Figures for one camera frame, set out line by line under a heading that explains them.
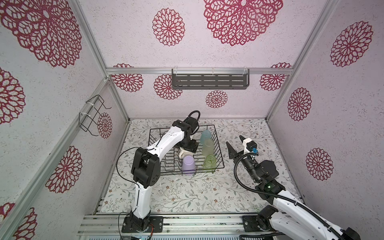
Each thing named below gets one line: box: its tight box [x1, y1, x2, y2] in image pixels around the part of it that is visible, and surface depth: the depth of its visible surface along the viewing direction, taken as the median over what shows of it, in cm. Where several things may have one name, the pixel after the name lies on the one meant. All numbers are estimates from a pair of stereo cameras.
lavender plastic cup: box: [182, 154, 196, 176], surface depth 83 cm
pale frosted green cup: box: [201, 138, 214, 157], surface depth 94 cm
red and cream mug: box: [179, 147, 193, 159], surface depth 85 cm
